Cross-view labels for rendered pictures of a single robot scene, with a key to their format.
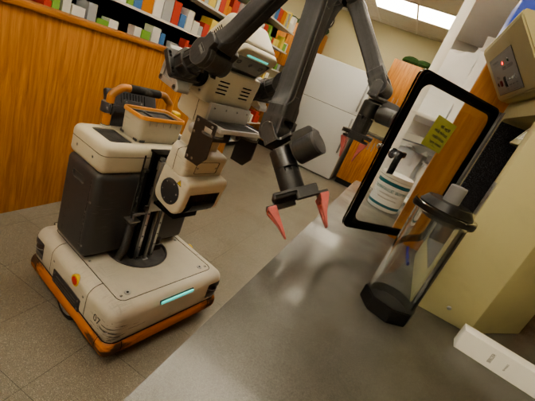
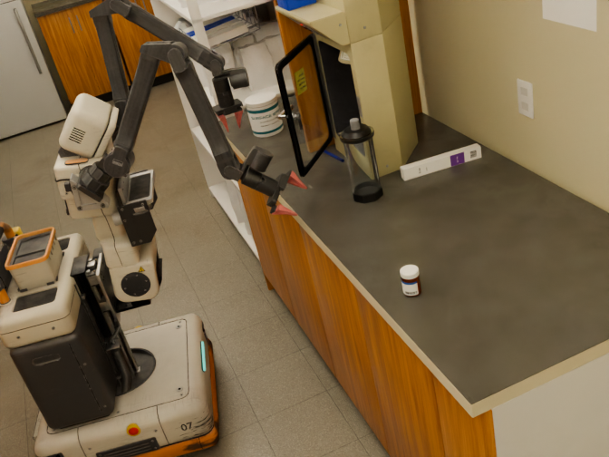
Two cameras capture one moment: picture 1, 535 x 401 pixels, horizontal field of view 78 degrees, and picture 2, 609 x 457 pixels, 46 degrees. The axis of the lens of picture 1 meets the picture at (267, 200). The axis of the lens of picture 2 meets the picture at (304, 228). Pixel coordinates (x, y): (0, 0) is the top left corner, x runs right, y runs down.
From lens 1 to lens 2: 1.62 m
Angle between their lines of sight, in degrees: 30
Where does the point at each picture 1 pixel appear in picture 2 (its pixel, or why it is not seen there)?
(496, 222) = (372, 112)
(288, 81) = (215, 135)
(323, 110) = not seen: outside the picture
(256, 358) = (367, 252)
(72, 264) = (113, 427)
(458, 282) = (381, 151)
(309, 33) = (203, 100)
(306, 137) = (258, 156)
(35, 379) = not seen: outside the picture
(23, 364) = not seen: outside the picture
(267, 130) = (231, 172)
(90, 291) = (158, 418)
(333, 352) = (379, 228)
